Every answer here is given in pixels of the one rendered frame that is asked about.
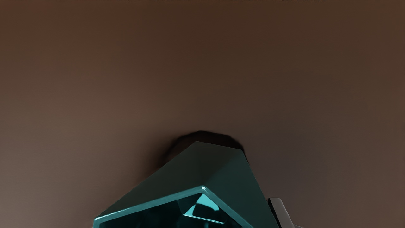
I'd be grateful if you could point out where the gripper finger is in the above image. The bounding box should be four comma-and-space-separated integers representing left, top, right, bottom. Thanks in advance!
268, 198, 304, 228

